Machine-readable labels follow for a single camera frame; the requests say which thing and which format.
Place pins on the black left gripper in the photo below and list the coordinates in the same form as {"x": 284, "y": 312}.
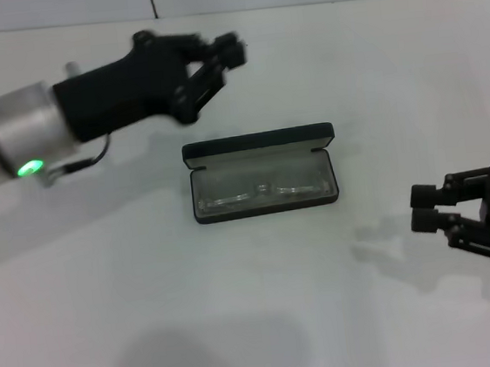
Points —
{"x": 122, "y": 95}

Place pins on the black glasses case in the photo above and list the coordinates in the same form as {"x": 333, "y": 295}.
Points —
{"x": 258, "y": 144}

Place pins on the clear frame glasses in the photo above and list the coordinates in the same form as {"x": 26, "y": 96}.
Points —
{"x": 263, "y": 190}

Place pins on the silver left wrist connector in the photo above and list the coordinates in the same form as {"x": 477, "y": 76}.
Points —
{"x": 71, "y": 69}

